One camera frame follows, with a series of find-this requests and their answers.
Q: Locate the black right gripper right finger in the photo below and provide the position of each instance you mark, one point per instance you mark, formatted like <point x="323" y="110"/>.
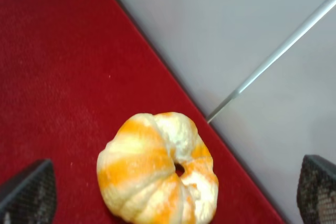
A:
<point x="316" y="190"/>

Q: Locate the peeled orange toy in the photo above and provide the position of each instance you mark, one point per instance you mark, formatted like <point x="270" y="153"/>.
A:
<point x="157" y="169"/>

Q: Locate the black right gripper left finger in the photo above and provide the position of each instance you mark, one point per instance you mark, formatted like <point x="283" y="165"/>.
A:
<point x="30" y="196"/>

